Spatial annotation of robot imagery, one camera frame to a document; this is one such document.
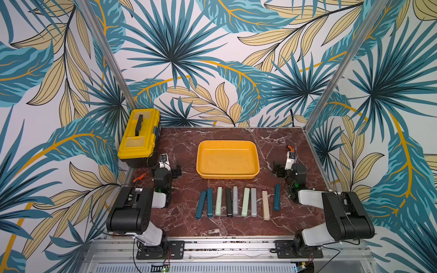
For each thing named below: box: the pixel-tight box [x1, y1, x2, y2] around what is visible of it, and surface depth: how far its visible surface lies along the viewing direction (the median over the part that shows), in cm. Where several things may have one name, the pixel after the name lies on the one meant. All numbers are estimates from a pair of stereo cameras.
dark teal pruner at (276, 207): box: [273, 183, 281, 212], surface depth 87 cm
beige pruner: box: [261, 190, 270, 221], surface depth 86 cm
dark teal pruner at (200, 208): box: [195, 191, 208, 220], surface depth 85 cm
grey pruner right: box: [250, 187, 258, 218], surface depth 86 cm
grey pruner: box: [232, 185, 239, 216], surface depth 87 cm
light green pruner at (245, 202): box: [241, 187, 250, 217], surface depth 87 cm
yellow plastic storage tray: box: [196, 139, 261, 180], surface depth 105 cm
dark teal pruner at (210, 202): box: [207, 187, 214, 218], surface depth 87 cm
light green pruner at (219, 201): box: [215, 186, 223, 217], surface depth 87 cm
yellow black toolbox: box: [117, 108, 161, 169], surface depth 94 cm
